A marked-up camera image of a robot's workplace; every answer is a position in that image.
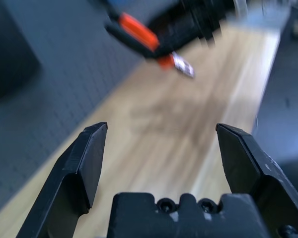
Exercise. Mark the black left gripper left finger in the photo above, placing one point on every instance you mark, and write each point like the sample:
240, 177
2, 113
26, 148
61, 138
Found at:
72, 178

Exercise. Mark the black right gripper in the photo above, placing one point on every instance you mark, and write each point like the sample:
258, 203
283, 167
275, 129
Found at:
188, 22

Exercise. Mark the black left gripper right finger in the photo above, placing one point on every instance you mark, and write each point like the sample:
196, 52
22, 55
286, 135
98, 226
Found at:
253, 163

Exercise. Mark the orange black pliers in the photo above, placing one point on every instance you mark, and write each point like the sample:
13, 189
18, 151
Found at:
139, 32

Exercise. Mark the grey perforated pegboard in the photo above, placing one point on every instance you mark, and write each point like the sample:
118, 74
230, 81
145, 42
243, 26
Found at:
72, 74

